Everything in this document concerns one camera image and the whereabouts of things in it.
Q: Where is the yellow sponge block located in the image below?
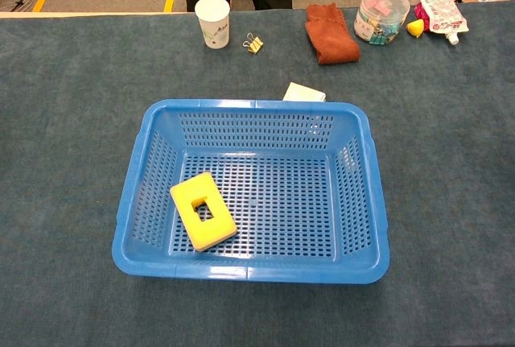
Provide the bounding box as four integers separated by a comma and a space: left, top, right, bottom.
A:
169, 171, 238, 253

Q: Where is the small white card box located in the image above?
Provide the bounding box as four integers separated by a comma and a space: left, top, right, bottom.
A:
282, 82, 327, 103

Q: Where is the yellow binder clip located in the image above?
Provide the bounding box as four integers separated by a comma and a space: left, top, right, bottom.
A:
241, 32, 265, 56

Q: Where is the blue perforated plastic basket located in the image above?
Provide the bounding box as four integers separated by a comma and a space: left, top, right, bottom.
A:
111, 98, 391, 284

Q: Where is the brown folded cloth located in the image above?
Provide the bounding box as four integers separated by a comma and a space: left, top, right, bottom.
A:
304, 2, 361, 66

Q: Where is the white paper cup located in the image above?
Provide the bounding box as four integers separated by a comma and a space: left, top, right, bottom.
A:
194, 0, 232, 50

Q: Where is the clear jar of clips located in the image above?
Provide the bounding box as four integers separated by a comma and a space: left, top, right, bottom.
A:
353, 0, 411, 46

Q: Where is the teal felt table cover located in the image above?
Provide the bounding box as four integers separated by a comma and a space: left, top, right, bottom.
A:
0, 2, 515, 347

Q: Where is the small yellow lemon toy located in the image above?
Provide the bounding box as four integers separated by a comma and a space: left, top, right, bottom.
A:
406, 19, 426, 39

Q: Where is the white spout pouch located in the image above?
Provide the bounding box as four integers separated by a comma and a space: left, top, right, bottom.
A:
419, 0, 471, 46

